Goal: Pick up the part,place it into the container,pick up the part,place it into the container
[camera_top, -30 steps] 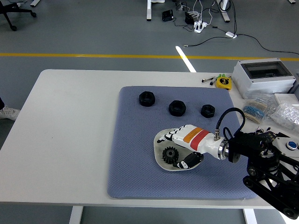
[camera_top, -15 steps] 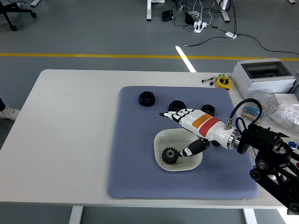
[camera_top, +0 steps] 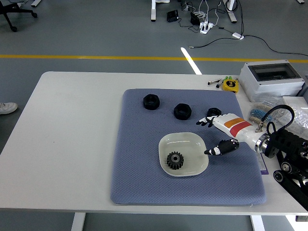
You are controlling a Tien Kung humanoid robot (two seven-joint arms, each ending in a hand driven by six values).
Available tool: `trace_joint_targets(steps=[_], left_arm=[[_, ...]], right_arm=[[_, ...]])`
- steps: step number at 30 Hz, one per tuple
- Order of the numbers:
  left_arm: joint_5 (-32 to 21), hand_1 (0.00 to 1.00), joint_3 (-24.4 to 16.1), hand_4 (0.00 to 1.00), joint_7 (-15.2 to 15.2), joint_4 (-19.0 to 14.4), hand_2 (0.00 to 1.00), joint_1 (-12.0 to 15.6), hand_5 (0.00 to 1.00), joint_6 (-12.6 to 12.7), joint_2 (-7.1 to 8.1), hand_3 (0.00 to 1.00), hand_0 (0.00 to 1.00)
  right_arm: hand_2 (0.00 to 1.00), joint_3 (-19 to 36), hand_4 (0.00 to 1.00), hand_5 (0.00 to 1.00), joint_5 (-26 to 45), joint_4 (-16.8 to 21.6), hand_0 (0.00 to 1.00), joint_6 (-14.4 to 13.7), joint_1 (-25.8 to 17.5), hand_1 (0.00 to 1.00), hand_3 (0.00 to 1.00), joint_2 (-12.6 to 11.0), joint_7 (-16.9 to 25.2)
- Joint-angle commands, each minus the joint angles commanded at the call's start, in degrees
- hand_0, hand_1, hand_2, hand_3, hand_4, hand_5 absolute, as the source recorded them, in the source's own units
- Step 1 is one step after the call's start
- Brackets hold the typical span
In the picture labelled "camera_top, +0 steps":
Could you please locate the long black floor cable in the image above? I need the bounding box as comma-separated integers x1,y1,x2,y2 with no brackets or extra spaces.
189,35,308,57

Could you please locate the black charger box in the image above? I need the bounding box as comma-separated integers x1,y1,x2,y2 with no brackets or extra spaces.
190,12,201,26

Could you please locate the white shoe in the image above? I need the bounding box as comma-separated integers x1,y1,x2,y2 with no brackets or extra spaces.
0,102,19,115

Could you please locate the black power adapter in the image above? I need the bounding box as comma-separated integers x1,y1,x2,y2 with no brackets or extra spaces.
167,10,180,23

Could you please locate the white table leg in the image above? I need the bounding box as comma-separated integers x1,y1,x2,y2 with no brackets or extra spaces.
250,215,265,231
71,213,86,231

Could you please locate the large black hex nut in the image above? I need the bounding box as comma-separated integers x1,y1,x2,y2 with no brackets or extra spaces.
174,103,192,121
142,93,160,111

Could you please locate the clear bag of parts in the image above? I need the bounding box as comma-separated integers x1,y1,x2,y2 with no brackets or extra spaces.
276,103,308,139

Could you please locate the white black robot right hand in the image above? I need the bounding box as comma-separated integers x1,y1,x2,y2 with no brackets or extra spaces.
196,113,262,157

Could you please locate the grey electrical enclosure box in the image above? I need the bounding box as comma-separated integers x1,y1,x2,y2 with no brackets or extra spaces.
239,60,306,103

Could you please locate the small black hex nut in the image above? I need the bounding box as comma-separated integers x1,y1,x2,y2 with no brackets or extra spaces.
207,107,222,119

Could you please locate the purple edged paper card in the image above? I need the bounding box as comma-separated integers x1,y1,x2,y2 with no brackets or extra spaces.
254,151,270,175

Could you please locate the clear bag of resistors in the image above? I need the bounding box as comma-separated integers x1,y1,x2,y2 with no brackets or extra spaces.
250,95,286,111

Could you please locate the large black gear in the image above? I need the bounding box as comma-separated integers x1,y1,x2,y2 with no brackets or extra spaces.
166,151,185,170

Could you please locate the white power strip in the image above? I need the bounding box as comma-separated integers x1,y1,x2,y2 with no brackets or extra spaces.
200,21,215,35

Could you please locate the black office chair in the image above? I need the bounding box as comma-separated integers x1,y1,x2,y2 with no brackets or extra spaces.
0,0,39,33

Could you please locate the flat white box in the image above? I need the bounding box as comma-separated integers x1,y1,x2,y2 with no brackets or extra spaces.
282,96,308,109

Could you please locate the white desk leg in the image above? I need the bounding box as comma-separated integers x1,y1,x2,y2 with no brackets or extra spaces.
151,0,158,23
223,0,239,24

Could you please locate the yellow tape measure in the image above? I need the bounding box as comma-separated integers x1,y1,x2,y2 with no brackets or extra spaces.
221,79,239,93

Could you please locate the white square plate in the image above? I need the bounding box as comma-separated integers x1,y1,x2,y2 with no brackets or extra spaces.
158,132,209,178

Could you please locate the blue-grey quilted mat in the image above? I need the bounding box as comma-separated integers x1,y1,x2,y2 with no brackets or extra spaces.
110,88,267,206

